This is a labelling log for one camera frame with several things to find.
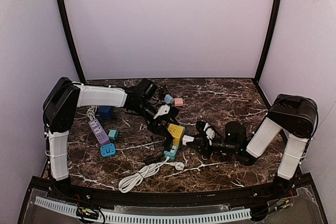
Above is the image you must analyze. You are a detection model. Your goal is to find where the black power adapter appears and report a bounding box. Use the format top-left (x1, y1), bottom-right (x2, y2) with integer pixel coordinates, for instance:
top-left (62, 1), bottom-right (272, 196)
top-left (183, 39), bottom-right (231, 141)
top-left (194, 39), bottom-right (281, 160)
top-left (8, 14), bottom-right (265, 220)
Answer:
top-left (163, 136), bottom-right (173, 152)

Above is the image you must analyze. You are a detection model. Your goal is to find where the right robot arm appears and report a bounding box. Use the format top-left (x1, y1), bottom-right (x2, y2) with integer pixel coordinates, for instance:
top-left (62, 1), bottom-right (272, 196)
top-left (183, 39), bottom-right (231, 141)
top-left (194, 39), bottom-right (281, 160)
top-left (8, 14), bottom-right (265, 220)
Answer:
top-left (182, 94), bottom-right (319, 181)

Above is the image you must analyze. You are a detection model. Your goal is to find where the dark blue cube adapter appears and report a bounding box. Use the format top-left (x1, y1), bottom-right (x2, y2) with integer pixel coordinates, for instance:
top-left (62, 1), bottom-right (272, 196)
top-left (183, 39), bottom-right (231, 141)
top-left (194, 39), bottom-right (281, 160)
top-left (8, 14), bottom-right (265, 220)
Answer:
top-left (98, 106), bottom-right (114, 120)

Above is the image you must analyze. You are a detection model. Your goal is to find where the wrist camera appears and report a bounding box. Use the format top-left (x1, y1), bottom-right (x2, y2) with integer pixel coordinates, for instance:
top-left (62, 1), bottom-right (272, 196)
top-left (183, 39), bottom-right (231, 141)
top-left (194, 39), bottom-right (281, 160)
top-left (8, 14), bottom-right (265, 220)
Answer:
top-left (153, 104), bottom-right (179, 119)
top-left (196, 121), bottom-right (216, 140)

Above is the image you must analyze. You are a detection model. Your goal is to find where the light blue charger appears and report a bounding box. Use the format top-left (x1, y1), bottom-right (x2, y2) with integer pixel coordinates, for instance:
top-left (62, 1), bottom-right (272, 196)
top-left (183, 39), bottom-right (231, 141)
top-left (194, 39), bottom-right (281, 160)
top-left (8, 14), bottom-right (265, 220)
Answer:
top-left (164, 94), bottom-right (174, 104)

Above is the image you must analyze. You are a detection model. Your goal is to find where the white usb charger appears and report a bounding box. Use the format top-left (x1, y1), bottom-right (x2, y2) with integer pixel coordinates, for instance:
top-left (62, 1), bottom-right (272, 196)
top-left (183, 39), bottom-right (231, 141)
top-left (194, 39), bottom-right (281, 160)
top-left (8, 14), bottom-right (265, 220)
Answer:
top-left (182, 135), bottom-right (194, 146)

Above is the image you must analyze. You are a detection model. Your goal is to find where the teal power strip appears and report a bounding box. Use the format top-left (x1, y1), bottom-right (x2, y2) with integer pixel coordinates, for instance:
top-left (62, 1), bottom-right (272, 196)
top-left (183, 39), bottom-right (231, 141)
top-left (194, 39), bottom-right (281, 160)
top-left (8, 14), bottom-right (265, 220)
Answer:
top-left (163, 145), bottom-right (179, 160)

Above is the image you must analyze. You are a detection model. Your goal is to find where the small teal plug adapter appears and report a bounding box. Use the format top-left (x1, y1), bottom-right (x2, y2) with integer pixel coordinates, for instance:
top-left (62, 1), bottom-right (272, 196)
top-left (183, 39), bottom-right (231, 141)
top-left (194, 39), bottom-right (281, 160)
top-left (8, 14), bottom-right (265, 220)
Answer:
top-left (108, 130), bottom-right (122, 140)

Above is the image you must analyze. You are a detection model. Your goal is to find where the yellow cube socket adapter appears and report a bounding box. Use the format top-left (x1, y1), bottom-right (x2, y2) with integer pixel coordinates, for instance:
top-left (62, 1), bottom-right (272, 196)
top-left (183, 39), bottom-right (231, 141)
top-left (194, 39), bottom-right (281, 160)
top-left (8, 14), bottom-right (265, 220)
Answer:
top-left (167, 123), bottom-right (185, 146)

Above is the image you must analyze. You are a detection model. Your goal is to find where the white coiled power cord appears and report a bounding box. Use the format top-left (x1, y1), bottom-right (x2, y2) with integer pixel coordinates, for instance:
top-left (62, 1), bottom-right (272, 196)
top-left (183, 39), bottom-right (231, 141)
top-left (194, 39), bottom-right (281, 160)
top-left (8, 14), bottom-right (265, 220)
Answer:
top-left (118, 155), bottom-right (185, 193)

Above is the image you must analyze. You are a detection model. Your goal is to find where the pink charger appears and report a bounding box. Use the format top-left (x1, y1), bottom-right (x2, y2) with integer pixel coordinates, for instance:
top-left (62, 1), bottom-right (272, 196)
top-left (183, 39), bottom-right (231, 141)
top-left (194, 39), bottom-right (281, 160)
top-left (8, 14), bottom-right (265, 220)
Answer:
top-left (174, 98), bottom-right (184, 106)

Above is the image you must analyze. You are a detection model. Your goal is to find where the purple power strip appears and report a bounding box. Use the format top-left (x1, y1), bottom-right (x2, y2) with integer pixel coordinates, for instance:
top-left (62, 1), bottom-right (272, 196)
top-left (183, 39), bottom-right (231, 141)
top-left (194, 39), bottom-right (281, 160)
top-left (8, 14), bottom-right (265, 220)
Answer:
top-left (88, 119), bottom-right (111, 145)

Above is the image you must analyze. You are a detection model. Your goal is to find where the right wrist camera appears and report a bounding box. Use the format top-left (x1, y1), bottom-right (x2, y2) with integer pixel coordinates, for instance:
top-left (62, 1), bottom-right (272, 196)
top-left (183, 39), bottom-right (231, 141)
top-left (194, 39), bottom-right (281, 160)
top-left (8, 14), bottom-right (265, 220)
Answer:
top-left (196, 121), bottom-right (216, 140)

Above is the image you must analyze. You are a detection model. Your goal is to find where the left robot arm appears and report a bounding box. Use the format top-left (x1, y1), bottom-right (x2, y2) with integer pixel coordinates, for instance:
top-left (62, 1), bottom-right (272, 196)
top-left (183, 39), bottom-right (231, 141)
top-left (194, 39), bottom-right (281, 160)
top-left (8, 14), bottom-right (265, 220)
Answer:
top-left (43, 77), bottom-right (179, 181)

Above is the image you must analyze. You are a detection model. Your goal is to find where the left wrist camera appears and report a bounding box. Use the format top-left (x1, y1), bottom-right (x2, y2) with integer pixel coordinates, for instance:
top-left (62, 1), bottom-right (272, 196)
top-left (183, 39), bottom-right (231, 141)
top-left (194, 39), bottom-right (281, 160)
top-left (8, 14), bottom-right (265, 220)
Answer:
top-left (153, 104), bottom-right (179, 119)

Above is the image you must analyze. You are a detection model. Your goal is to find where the blue square socket adapter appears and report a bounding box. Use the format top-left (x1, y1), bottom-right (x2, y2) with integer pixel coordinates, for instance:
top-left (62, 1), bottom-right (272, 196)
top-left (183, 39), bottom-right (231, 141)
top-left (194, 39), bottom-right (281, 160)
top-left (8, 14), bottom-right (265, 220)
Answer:
top-left (100, 143), bottom-right (116, 158)

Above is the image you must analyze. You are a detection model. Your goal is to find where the white slotted cable duct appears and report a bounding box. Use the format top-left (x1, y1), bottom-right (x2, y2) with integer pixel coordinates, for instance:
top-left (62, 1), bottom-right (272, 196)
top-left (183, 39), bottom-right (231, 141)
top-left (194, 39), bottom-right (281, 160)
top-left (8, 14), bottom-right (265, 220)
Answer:
top-left (34, 196), bottom-right (251, 223)

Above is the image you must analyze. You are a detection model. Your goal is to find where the white purple-strip cord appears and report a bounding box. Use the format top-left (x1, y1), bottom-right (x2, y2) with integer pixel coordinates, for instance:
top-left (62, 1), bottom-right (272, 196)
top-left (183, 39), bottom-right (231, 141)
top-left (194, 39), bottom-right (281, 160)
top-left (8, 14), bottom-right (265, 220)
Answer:
top-left (86, 105), bottom-right (97, 120)

